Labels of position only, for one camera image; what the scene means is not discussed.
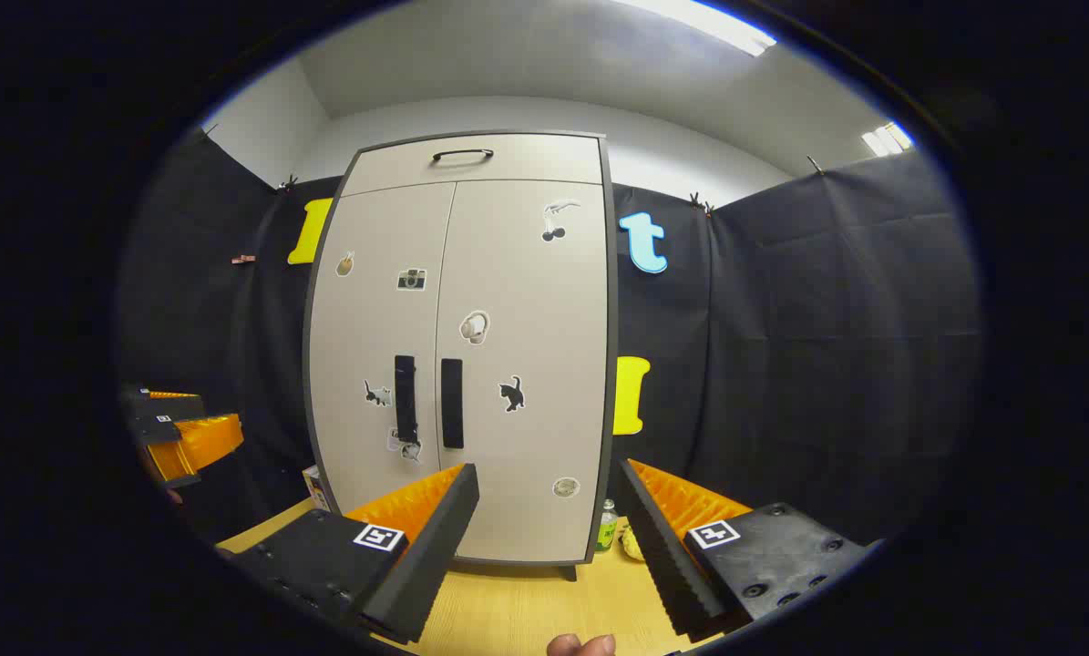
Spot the cabinet door with headphones sticker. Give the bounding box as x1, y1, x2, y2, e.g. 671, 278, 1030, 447
435, 179, 611, 563

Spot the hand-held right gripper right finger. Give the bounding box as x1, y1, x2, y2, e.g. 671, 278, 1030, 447
619, 458, 873, 641

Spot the beige cabinet drawer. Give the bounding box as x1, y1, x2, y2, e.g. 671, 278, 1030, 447
342, 135, 604, 197

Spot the black door handle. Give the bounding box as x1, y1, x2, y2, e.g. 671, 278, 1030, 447
395, 355, 418, 445
441, 358, 465, 450

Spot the cabinet door with camera sticker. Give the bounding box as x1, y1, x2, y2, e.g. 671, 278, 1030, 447
308, 182, 457, 525

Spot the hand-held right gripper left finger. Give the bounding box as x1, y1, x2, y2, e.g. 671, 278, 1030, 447
221, 463, 480, 646

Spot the black backdrop cloth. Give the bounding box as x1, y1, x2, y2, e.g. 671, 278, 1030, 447
120, 128, 982, 548

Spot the long ceiling light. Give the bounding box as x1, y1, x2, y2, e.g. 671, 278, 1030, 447
617, 0, 777, 57
861, 123, 914, 158

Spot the beige double-door shoe cabinet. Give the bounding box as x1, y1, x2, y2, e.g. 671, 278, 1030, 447
303, 130, 620, 582

